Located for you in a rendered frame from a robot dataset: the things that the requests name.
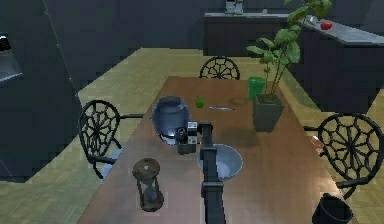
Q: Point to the silver knife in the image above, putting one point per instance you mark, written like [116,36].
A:
[221,108]

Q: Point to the dark kitchen island grey top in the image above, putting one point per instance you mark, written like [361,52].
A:
[343,70]

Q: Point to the green mug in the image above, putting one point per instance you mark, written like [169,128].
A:
[256,87]

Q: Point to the silver coffee machine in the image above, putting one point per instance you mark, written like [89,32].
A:
[234,6]

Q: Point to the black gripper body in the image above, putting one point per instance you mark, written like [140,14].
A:
[182,136]

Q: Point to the blue-grey round vase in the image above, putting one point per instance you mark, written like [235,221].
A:
[168,115]

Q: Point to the dark cabinet with grey worktop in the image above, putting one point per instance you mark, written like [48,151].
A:
[233,36]

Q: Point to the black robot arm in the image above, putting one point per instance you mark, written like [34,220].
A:
[210,166]

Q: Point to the brown wooden hourglass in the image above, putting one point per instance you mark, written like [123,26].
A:
[148,186]

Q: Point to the red tomato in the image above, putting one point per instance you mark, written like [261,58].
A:
[326,25]

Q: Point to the black round pot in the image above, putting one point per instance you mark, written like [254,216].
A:
[331,210]

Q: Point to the grey metal bowl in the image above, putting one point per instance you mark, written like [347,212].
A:
[230,161]

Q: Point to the black wrought iron chair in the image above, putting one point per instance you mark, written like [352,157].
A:
[350,146]
[98,130]
[220,69]

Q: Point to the houseplant in grey pot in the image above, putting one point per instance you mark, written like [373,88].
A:
[267,111]

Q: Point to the brown wooden dining table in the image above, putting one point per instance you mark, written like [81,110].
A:
[266,166]

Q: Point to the green apple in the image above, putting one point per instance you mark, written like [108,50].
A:
[199,102]

